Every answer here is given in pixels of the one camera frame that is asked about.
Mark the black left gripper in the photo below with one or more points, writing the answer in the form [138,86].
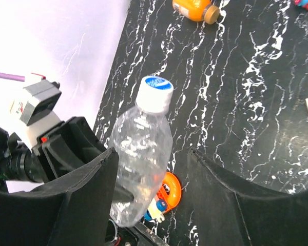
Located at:
[58,151]

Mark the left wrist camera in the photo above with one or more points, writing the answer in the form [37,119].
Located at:
[32,108]

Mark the orange ring toy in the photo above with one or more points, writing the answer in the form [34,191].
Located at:
[170,191]

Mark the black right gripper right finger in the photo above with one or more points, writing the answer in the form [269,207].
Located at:
[230,210]

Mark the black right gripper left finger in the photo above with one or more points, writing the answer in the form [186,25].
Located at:
[71,210]

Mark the small toy figure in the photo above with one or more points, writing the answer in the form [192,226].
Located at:
[301,3]

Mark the orange juice bottle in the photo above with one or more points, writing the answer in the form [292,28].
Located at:
[197,10]

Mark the beige toy car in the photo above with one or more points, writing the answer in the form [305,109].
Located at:
[155,210]

